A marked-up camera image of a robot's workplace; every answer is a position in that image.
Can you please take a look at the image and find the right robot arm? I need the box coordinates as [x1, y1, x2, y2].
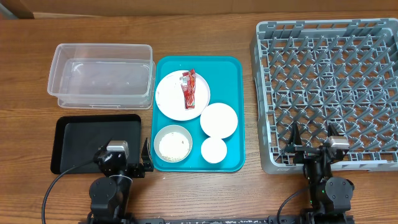
[276, 121, 354, 223]

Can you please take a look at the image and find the small white cup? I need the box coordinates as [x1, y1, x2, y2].
[201, 137, 228, 164]

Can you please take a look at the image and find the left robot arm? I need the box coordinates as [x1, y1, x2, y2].
[87, 141, 154, 223]

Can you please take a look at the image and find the black tray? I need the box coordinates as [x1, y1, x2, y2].
[50, 114, 141, 174]

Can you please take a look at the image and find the grey bowl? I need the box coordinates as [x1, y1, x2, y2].
[154, 124, 193, 163]

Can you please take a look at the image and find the pile of rice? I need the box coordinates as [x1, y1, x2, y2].
[159, 132, 190, 162]

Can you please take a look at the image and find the large white plate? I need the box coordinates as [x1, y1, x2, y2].
[155, 70, 211, 121]

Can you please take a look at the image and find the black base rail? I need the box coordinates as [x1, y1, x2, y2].
[133, 215, 355, 224]

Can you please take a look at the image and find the grey dishwasher rack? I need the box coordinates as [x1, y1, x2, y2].
[250, 18, 397, 174]

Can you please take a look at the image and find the red ketchup packet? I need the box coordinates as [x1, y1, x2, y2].
[180, 69, 196, 110]

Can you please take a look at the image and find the clear plastic bin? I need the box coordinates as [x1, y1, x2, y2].
[47, 44, 155, 110]

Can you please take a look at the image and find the pink white bowl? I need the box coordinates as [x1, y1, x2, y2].
[200, 103, 238, 139]

